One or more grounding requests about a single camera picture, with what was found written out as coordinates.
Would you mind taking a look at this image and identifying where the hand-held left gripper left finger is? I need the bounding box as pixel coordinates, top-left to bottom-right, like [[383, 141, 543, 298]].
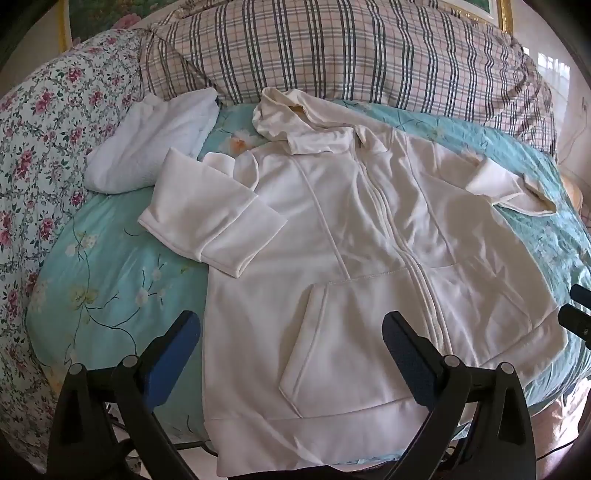
[[46, 310, 202, 480]]

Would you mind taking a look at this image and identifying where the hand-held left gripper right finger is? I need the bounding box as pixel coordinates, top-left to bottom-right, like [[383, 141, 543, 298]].
[[381, 311, 539, 480]]

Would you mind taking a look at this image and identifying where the white zip hoodie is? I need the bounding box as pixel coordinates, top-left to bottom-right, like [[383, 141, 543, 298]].
[[137, 87, 570, 467]]

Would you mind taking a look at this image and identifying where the teal floral bedsheet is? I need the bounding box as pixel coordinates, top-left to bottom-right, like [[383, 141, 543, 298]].
[[25, 99, 591, 462]]

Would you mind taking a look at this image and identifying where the white fleece cloth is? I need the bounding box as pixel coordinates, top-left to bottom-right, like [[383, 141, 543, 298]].
[[85, 88, 220, 193]]

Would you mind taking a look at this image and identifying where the pink floral white duvet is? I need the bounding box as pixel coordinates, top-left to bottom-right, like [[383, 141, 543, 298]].
[[0, 28, 148, 467]]

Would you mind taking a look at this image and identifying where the plaid quilt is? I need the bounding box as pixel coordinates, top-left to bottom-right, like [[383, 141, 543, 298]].
[[141, 0, 559, 155]]

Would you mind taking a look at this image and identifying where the gold framed wall painting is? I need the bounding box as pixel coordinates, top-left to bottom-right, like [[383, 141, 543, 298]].
[[60, 0, 514, 47]]

